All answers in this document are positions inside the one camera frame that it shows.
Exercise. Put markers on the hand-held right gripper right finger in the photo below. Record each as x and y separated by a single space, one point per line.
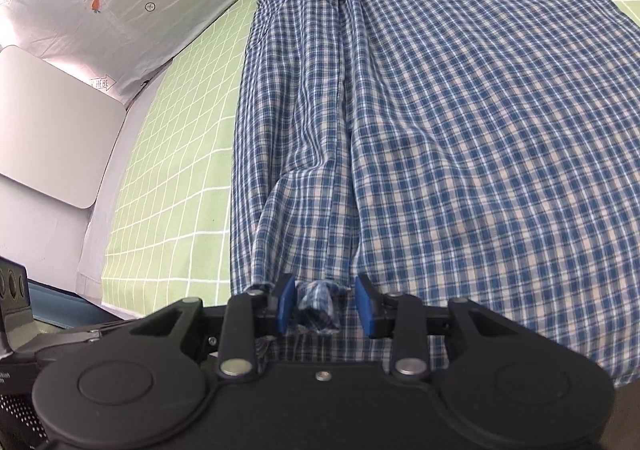
366 306

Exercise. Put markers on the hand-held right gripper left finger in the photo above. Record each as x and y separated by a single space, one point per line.
284 304

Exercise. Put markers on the grey underlay sheet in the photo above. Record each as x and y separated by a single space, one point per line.
107 190

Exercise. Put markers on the white rounded board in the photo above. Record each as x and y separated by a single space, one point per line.
55 129

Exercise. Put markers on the person's black dotted garment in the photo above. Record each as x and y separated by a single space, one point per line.
20 422

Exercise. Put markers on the blue plaid shirt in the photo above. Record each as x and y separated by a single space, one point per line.
475 129

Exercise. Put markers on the teal cloth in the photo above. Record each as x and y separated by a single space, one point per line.
70 305

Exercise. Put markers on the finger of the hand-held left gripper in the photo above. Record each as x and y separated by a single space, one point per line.
75 340

